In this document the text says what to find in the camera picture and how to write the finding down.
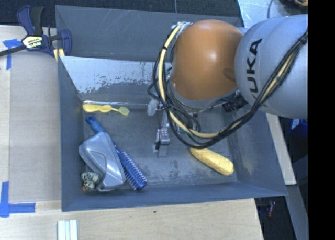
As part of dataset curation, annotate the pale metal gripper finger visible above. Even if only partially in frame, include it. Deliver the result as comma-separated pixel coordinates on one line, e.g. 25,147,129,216
152,128,161,154
158,128,171,158

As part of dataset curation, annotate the blue hairbrush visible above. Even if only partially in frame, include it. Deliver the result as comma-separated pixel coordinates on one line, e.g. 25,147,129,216
85,115,148,191

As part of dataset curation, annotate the yellow plastic toy spoon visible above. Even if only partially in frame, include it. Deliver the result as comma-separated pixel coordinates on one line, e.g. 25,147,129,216
82,103,131,117

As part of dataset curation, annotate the spotted toy animal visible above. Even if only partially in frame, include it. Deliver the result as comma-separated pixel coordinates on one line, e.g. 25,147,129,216
80,171,102,192

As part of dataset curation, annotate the grey metal bin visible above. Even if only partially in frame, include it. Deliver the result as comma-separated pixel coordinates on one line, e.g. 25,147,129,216
54,5,289,212

